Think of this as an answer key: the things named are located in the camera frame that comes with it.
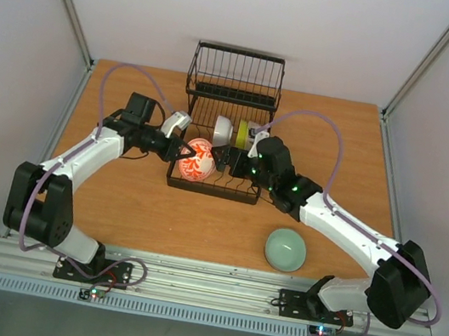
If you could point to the right small circuit board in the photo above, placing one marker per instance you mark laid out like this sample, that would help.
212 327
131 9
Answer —
322 330

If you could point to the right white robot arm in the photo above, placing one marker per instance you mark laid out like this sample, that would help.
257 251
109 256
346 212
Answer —
397 278

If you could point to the small circuit board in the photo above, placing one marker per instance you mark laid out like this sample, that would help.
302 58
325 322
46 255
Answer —
91 294
322 330

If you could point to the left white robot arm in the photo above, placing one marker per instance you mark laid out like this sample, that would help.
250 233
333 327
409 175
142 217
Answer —
40 201

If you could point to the pale green celadon bowl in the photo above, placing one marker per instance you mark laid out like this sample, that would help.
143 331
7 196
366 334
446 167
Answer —
285 250

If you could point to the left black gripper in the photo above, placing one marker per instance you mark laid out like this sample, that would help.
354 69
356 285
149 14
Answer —
183 156

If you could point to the lime green bowl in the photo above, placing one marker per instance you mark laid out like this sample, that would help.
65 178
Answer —
242 135

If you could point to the aluminium front rail frame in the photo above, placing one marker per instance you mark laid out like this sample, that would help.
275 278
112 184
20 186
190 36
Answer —
175 279

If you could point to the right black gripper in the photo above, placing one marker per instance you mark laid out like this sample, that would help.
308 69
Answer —
227 160

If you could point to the red patterned bowl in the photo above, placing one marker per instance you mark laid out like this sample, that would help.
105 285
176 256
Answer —
201 165

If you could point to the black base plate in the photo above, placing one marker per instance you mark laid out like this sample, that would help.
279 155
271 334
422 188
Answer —
293 304
90 273

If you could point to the left small circuit board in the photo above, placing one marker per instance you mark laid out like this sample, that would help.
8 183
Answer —
91 294

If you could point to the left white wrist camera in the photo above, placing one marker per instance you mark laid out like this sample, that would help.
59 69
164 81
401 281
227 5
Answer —
179 120

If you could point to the right aluminium corner post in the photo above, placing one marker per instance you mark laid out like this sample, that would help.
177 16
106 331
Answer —
433 54

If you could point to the grey slotted cable duct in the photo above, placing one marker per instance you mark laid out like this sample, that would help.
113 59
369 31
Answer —
151 307

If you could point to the black wire dish rack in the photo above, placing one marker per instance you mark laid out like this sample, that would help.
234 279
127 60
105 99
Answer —
231 92

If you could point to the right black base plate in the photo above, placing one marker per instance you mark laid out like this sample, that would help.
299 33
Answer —
293 304

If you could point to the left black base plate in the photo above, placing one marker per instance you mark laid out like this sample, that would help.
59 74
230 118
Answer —
90 273

